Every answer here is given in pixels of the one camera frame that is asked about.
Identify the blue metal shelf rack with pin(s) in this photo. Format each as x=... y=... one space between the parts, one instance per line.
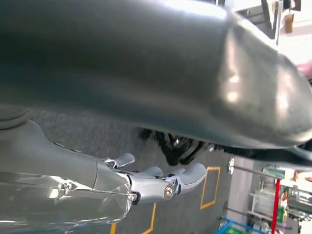
x=241 y=224

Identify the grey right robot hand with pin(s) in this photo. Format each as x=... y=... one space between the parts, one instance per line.
x=122 y=64

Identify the chrome stanchion post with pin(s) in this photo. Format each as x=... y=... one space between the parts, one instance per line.
x=255 y=171
x=243 y=213

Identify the green plastic crate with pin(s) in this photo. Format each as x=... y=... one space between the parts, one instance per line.
x=233 y=230

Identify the red barrier belt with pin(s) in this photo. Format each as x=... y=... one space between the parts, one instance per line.
x=275 y=206

